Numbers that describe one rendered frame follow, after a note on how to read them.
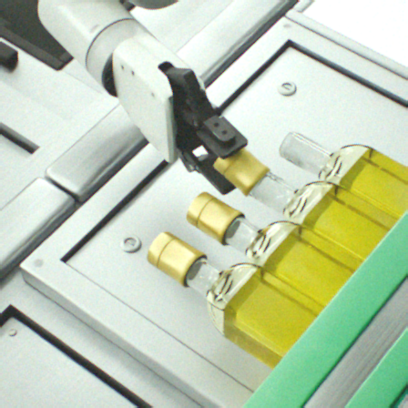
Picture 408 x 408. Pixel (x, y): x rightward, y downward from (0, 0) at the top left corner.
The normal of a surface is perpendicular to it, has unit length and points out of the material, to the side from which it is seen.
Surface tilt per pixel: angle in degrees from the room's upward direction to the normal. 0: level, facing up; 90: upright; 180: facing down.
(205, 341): 90
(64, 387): 91
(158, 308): 90
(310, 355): 90
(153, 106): 75
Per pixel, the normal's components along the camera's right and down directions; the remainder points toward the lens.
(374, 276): -0.01, -0.61
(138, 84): -0.81, 0.41
